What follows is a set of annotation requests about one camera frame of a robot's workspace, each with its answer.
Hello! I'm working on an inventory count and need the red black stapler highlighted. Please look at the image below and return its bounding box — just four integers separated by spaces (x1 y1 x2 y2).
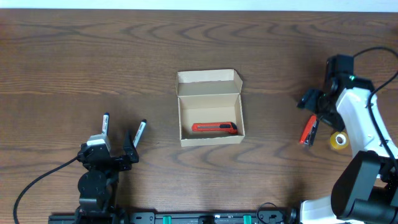
299 115 319 147

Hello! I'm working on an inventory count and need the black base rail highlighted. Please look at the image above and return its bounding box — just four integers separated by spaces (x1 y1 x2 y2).
48 202 300 224

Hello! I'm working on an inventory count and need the yellow tape roll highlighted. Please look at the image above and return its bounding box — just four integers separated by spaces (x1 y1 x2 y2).
330 132 349 151

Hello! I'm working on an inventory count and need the open cardboard box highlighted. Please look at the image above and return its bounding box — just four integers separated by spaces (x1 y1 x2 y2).
176 68 245 147

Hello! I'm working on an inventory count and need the blue capped marker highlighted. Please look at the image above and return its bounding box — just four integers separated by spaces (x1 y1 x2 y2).
101 113 109 135

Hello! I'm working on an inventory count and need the black capped marker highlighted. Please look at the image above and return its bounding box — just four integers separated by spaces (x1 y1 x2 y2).
132 119 147 148

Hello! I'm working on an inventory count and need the red utility knife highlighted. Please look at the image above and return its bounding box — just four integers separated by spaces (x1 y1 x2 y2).
192 122 238 134

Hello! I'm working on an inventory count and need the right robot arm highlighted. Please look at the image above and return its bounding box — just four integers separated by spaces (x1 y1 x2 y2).
297 55 397 223

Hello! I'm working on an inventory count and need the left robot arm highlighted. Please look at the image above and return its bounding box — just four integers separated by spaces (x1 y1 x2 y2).
74 133 139 224

